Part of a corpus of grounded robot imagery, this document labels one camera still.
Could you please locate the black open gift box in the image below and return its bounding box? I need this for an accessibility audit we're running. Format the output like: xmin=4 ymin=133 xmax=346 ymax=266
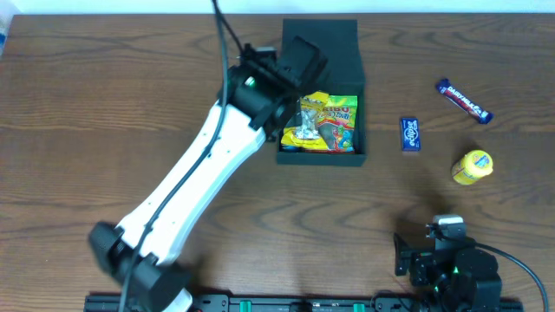
xmin=277 ymin=18 xmax=367 ymax=166

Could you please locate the yellow nuts snack bag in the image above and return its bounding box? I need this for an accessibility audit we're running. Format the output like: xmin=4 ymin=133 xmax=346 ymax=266
xmin=280 ymin=92 xmax=330 ymax=152

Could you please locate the black mounting rail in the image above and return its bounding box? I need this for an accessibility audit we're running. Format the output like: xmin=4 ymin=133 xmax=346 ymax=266
xmin=83 ymin=294 xmax=525 ymax=312

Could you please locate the green Haribo worms bag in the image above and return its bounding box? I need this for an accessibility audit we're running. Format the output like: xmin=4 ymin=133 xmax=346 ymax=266
xmin=317 ymin=95 xmax=358 ymax=153

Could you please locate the yellow Mentos gum bottle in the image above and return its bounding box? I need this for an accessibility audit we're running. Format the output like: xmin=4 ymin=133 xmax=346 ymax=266
xmin=451 ymin=150 xmax=493 ymax=185

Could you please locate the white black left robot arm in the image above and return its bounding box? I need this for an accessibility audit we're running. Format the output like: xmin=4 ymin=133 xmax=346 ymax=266
xmin=88 ymin=36 xmax=327 ymax=311

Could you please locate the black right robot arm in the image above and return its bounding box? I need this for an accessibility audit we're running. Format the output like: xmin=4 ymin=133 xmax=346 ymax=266
xmin=394 ymin=234 xmax=502 ymax=312

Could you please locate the blue Eclipse mints tin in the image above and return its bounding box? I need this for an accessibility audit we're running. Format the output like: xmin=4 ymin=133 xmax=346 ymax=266
xmin=400 ymin=117 xmax=421 ymax=152

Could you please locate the purple Dairy Milk bar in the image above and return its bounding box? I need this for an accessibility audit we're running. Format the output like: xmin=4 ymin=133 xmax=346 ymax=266
xmin=435 ymin=79 xmax=494 ymax=125

